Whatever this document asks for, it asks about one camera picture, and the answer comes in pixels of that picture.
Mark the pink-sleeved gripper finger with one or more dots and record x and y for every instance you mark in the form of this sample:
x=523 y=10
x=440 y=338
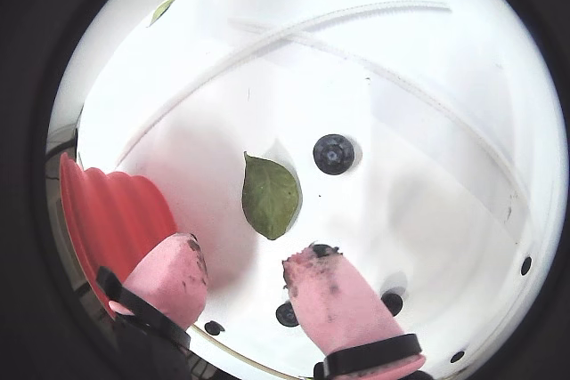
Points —
x=178 y=273
x=338 y=304

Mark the red collapsible silicone cup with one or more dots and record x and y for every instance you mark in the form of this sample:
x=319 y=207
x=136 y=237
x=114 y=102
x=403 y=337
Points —
x=111 y=211

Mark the dark green leaf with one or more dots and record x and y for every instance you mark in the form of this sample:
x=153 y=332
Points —
x=271 y=197

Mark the small pale green leaf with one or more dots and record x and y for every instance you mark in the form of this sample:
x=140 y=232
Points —
x=164 y=8

